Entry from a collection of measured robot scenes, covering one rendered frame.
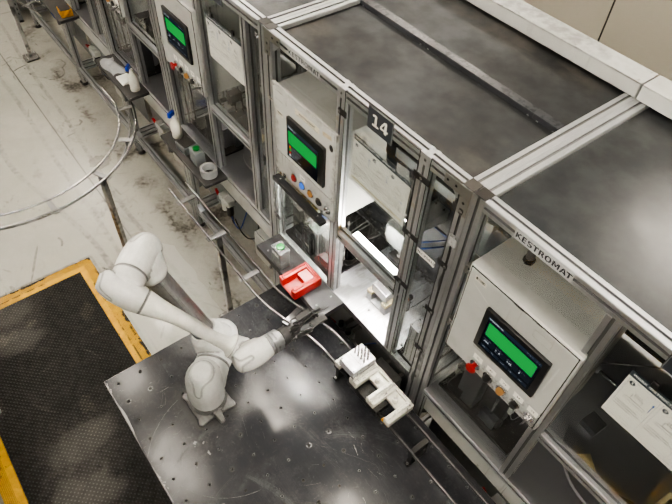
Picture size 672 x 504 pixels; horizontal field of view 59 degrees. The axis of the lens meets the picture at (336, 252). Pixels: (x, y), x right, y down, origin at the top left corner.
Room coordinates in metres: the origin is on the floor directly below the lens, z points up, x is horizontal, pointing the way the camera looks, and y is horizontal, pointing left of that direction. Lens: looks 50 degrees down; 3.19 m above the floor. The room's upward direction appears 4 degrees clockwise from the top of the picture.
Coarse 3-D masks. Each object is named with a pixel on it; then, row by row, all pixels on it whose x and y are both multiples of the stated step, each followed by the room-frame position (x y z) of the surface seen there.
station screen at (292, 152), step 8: (288, 128) 1.89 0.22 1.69; (288, 136) 1.89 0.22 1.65; (296, 136) 1.85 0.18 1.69; (288, 144) 1.89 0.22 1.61; (304, 144) 1.80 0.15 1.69; (288, 152) 1.89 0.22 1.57; (296, 152) 1.85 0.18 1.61; (312, 152) 1.76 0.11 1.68; (296, 160) 1.85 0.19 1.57; (304, 160) 1.80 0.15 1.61; (304, 168) 1.80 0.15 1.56; (312, 168) 1.76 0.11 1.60; (312, 176) 1.76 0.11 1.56
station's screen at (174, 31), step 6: (168, 18) 2.66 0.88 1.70; (168, 24) 2.67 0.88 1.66; (174, 24) 2.62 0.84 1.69; (168, 30) 2.68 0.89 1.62; (174, 30) 2.63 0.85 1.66; (180, 30) 2.57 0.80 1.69; (168, 36) 2.69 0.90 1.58; (174, 36) 2.64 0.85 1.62; (180, 36) 2.58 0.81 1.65; (174, 42) 2.65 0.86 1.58; (180, 42) 2.59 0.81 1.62; (180, 48) 2.60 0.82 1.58; (186, 48) 2.54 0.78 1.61; (186, 54) 2.55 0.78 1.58
